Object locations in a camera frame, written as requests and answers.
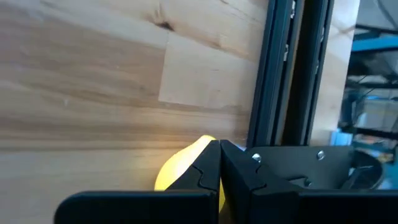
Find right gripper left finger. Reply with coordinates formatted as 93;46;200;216
54;139;222;224

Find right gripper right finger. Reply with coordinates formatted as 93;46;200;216
220;139;398;224

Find yellow toy lemon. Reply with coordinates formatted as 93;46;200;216
154;134;226;214

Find black aluminium rig frame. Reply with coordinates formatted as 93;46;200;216
246;0;385;191

